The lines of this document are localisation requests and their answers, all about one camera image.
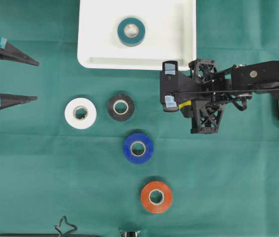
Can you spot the black tape roll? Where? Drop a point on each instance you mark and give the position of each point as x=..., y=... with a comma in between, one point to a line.
x=120, y=107

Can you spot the yellow tape roll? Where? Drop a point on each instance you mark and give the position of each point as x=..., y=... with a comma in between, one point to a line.
x=186, y=106

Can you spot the green table cloth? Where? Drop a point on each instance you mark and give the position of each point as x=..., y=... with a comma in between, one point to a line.
x=224, y=184

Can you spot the blue tape roll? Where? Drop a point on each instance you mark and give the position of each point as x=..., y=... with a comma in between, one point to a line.
x=138, y=148

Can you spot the orange tape roll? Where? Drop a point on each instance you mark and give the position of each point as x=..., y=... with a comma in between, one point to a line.
x=156, y=197

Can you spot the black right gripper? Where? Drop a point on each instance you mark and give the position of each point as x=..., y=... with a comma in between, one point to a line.
x=205, y=88

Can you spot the green tape roll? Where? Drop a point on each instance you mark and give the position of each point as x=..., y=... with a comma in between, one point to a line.
x=131, y=31

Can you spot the white plastic tray case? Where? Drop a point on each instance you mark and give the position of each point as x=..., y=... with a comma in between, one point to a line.
x=170, y=34

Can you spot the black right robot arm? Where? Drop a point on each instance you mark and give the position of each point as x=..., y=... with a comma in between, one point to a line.
x=244, y=80

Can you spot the white tape roll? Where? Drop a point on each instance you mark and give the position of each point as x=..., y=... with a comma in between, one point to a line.
x=80, y=113

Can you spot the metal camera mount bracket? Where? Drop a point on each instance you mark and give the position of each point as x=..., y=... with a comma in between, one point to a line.
x=124, y=233

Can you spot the black wire clip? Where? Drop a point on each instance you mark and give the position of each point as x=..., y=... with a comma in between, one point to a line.
x=71, y=228

